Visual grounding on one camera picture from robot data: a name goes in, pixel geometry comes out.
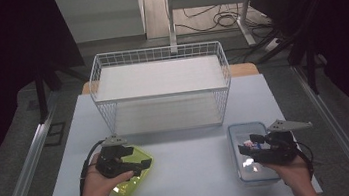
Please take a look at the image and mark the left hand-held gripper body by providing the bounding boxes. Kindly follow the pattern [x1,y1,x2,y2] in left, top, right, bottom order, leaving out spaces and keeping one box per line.
[91,132,139,181]

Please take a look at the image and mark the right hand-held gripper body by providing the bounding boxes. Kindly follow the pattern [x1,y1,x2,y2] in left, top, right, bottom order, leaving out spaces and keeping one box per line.
[249,114,318,170]

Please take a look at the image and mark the green plastic container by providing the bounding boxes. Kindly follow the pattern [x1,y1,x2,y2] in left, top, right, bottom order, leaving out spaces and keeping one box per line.
[103,142,159,196]

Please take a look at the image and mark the clear lidded plastic container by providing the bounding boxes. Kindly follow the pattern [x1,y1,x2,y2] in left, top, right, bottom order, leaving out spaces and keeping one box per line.
[226,118,284,188]

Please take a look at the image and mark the white wire shelf rack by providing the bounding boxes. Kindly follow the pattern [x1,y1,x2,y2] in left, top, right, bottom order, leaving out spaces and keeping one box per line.
[85,37,238,143]

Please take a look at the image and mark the person's left hand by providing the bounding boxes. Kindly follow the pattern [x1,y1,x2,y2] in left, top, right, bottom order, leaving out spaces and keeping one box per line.
[70,149,138,196]

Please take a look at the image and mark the person's right hand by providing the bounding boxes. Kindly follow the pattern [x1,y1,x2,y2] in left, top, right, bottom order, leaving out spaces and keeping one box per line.
[263,153,319,196]

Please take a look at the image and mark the black floor socket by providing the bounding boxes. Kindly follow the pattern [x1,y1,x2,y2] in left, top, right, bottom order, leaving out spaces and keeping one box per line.
[42,120,69,148]

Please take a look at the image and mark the wooden table board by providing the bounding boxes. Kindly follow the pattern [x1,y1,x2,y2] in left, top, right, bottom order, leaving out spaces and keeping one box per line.
[79,60,260,97]

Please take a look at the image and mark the black metal stand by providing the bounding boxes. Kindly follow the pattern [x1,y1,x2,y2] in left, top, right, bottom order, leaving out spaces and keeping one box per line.
[246,0,349,103]
[31,52,96,127]

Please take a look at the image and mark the white power strip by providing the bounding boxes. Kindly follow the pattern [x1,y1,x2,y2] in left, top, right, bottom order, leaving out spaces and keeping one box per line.
[262,36,285,54]

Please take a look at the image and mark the white cabinet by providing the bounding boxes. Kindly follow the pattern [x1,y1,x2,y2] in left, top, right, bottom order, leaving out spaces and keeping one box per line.
[54,0,150,48]

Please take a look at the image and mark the left hand-held gripper cable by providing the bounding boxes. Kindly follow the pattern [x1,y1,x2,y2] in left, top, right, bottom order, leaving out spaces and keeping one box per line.
[72,139,112,196]

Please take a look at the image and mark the hand-held gripper cable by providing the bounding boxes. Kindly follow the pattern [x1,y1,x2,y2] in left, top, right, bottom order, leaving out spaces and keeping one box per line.
[293,139,317,182]
[72,139,112,196]

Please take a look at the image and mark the right hand-held gripper cable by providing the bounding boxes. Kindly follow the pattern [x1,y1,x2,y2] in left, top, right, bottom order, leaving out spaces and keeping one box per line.
[293,139,317,182]

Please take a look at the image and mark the aluminium rail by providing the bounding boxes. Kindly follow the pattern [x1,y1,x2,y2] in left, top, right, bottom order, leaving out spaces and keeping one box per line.
[290,57,349,196]
[0,91,72,196]

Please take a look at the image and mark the black floor cables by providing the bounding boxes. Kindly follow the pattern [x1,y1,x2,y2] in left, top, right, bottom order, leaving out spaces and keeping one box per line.
[172,0,273,40]

